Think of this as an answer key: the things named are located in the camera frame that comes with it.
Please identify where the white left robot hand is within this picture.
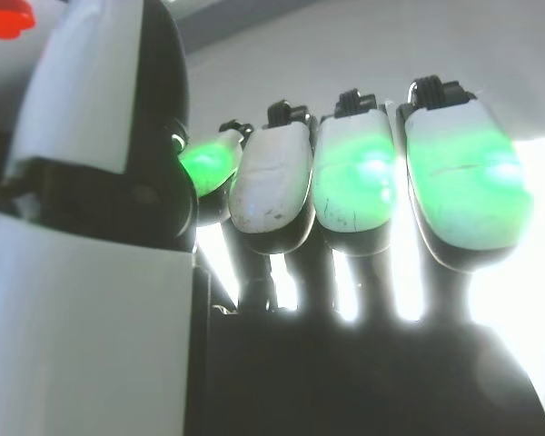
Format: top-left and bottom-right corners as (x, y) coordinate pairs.
(0, 0), (545, 436)

